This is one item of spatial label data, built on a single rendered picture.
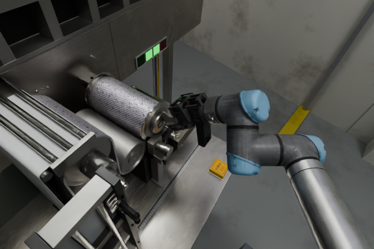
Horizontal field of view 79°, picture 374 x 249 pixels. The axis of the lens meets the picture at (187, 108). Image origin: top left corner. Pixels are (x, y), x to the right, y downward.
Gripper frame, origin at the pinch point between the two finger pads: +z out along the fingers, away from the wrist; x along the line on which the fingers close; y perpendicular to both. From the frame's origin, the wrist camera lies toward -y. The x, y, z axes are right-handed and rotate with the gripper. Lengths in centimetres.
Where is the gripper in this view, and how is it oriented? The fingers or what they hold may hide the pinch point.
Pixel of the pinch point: (168, 121)
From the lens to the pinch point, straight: 77.1
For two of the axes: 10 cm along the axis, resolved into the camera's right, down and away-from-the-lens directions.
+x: -5.4, 6.0, -6.0
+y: -4.9, -8.0, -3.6
